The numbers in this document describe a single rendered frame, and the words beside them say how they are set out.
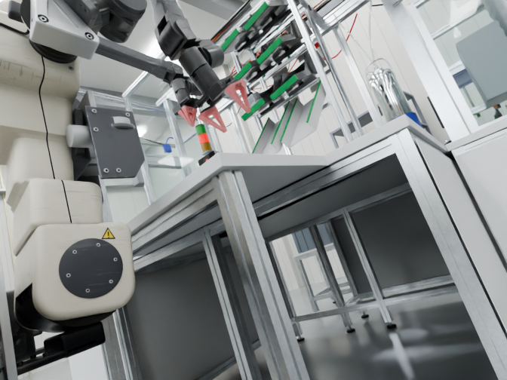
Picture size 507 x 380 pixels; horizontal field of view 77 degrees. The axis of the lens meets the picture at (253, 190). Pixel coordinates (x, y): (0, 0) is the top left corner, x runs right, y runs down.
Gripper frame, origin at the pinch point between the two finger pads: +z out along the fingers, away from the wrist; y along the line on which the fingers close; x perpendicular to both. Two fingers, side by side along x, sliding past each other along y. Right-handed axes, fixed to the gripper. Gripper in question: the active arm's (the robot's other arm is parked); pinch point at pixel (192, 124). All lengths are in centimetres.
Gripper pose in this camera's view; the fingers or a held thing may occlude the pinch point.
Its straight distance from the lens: 132.5
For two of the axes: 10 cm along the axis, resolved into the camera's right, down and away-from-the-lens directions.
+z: 3.3, 9.2, -2.0
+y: -7.4, 3.8, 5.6
